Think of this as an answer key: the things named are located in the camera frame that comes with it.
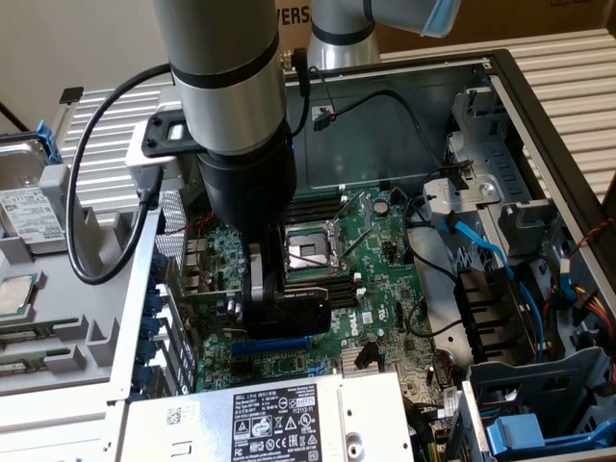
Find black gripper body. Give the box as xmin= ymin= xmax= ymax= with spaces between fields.
xmin=196 ymin=122 xmax=297 ymax=244

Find green graphics card black cooler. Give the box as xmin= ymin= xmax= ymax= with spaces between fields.
xmin=180 ymin=283 xmax=334 ymax=341

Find blue expansion slot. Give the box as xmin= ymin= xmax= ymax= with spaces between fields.
xmin=230 ymin=336 xmax=310 ymax=358

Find black RAM slot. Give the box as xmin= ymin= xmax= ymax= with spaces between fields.
xmin=286 ymin=272 xmax=363 ymax=290
xmin=287 ymin=203 xmax=347 ymax=218
xmin=326 ymin=280 xmax=365 ymax=297
xmin=287 ymin=191 xmax=347 ymax=204
xmin=330 ymin=294 xmax=366 ymax=312
xmin=287 ymin=196 xmax=347 ymax=211
xmin=329 ymin=287 xmax=366 ymax=304
xmin=287 ymin=209 xmax=347 ymax=225

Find CPU socket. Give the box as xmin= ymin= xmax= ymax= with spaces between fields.
xmin=283 ymin=218 xmax=350 ymax=283

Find silver chipset heatsink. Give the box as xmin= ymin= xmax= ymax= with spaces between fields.
xmin=340 ymin=345 xmax=382 ymax=375

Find silver socket locking lever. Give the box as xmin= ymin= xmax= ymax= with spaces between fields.
xmin=340 ymin=224 xmax=374 ymax=259

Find silver socket cover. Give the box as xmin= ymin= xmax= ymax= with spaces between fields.
xmin=336 ymin=189 xmax=377 ymax=237

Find green motherboard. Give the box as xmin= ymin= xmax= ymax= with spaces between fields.
xmin=185 ymin=185 xmax=466 ymax=424

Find silver power supply unit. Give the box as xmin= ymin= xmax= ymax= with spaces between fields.
xmin=118 ymin=370 xmax=416 ymax=462

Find open grey PC case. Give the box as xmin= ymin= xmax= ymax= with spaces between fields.
xmin=103 ymin=47 xmax=616 ymax=462

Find grey parts rack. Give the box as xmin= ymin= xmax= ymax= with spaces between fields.
xmin=0 ymin=163 xmax=145 ymax=400

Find silver hard disk white label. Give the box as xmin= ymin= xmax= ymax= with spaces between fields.
xmin=0 ymin=137 xmax=71 ymax=256

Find black plastic fan shroud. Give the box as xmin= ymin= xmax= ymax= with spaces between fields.
xmin=455 ymin=267 xmax=536 ymax=363

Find green RAM stick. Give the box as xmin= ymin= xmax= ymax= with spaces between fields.
xmin=0 ymin=354 xmax=49 ymax=377
xmin=0 ymin=325 xmax=64 ymax=344

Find silver CPU chip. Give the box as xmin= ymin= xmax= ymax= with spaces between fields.
xmin=0 ymin=272 xmax=40 ymax=319

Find blue disk bay latch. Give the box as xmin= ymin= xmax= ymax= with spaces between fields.
xmin=484 ymin=412 xmax=616 ymax=456

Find brown cardboard box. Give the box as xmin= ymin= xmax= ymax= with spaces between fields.
xmin=276 ymin=0 xmax=610 ymax=54

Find red black twisted wire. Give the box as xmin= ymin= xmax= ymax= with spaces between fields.
xmin=184 ymin=210 xmax=218 ymax=295
xmin=569 ymin=218 xmax=616 ymax=261

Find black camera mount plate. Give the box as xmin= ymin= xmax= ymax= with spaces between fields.
xmin=143 ymin=108 xmax=208 ymax=160

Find black cable with plug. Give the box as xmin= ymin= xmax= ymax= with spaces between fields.
xmin=307 ymin=65 xmax=475 ymax=192

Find black angled cable plug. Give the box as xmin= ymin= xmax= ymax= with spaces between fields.
xmin=353 ymin=339 xmax=381 ymax=371

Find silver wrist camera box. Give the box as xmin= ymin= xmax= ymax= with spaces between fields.
xmin=125 ymin=119 xmax=187 ymax=190

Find black wrist connector cable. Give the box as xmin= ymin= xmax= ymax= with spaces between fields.
xmin=281 ymin=47 xmax=310 ymax=141

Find thick black motherboard cable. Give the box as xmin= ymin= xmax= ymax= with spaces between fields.
xmin=402 ymin=190 xmax=461 ymax=285

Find black camera cable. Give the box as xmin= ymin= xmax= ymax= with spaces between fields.
xmin=65 ymin=61 xmax=173 ymax=286

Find thin black cable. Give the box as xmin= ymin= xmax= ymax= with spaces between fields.
xmin=408 ymin=295 xmax=466 ymax=339

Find silver bracket post black cap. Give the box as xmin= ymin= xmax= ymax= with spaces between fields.
xmin=50 ymin=86 xmax=86 ymax=145

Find blue disk caddy bracket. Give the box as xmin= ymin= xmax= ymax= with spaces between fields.
xmin=36 ymin=119 xmax=63 ymax=167

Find blue SATA wire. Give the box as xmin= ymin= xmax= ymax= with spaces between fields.
xmin=440 ymin=210 xmax=548 ymax=365

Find black table cable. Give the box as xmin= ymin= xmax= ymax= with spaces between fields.
xmin=0 ymin=100 xmax=30 ymax=134

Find yellow red power wires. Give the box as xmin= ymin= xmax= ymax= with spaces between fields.
xmin=570 ymin=283 xmax=616 ymax=381

